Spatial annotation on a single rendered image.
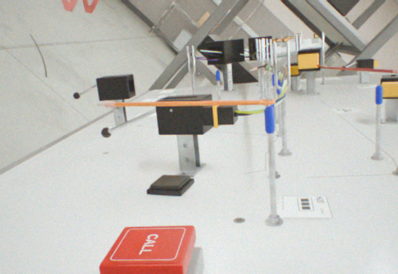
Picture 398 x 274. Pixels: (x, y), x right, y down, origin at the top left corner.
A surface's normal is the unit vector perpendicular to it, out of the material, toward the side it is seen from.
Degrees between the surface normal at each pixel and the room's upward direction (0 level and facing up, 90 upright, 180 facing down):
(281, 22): 90
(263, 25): 90
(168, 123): 99
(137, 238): 46
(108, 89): 90
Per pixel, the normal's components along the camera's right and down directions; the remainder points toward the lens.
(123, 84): -0.13, 0.25
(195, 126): -0.34, 0.26
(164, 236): -0.09, -0.97
